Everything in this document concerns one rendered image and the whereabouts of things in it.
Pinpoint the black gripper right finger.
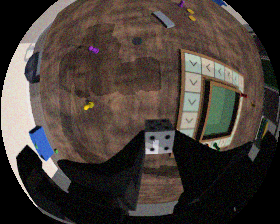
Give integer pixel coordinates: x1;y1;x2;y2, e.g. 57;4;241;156
172;129;252;204

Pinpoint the white die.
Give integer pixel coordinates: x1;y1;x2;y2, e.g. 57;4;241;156
145;118;175;154

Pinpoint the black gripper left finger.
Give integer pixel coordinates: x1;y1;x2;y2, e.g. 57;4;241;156
57;131;145;211

